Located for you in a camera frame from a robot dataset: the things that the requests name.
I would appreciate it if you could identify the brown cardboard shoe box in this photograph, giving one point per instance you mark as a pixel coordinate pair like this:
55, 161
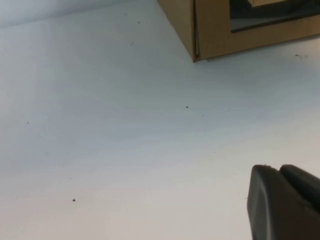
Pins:
215, 37

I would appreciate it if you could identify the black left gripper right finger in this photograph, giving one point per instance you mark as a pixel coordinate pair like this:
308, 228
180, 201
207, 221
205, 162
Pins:
302, 182

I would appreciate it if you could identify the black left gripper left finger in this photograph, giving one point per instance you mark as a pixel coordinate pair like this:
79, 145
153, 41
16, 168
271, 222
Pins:
275, 207

